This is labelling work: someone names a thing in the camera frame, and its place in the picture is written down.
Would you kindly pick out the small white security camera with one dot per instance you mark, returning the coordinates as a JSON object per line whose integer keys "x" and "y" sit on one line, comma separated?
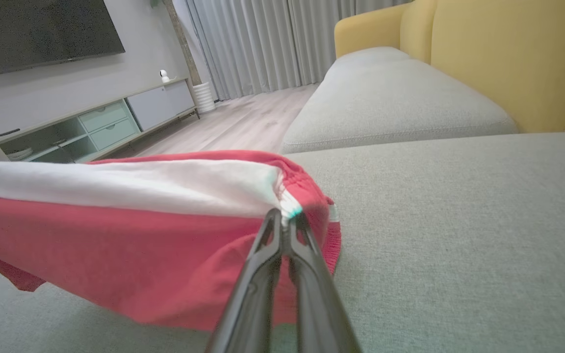
{"x": 165, "y": 76}

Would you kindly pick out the narrow yellow sofa back cushion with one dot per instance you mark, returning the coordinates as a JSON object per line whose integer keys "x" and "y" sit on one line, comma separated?
{"x": 417, "y": 29}

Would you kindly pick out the black remote control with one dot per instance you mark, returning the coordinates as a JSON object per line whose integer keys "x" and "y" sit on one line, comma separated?
{"x": 8, "y": 133}

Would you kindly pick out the red shorts white stripe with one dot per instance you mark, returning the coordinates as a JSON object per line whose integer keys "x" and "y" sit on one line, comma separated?
{"x": 115, "y": 255}

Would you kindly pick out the black wall television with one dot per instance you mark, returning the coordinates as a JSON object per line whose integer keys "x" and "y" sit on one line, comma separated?
{"x": 42, "y": 29}

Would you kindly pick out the yellow sofa armrest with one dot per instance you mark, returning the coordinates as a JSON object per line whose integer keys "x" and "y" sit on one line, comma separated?
{"x": 366, "y": 32}

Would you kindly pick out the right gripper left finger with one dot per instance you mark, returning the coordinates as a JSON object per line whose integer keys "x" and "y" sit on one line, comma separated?
{"x": 250, "y": 304}

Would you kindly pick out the grey curtain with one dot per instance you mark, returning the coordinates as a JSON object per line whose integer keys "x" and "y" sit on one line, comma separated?
{"x": 263, "y": 44}

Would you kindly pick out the white green TV cabinet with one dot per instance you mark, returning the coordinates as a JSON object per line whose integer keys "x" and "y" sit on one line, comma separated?
{"x": 111, "y": 122}

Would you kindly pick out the large grey sofa seat cushion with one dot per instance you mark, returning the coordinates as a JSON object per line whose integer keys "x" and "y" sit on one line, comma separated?
{"x": 459, "y": 245}

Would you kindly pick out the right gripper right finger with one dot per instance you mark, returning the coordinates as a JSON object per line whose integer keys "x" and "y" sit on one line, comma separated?
{"x": 317, "y": 304}

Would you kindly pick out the small grey sofa seat cushion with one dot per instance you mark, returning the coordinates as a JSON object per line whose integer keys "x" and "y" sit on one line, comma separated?
{"x": 390, "y": 98}

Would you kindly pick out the wide yellow sofa back cushion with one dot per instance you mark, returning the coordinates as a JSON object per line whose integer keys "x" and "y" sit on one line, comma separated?
{"x": 513, "y": 59}

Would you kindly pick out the brown plant trunk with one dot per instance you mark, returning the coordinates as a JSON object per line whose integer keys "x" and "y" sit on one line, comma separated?
{"x": 182, "y": 39}

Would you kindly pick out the white ribbed plant pot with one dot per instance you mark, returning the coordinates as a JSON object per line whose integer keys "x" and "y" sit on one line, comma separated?
{"x": 204, "y": 98}

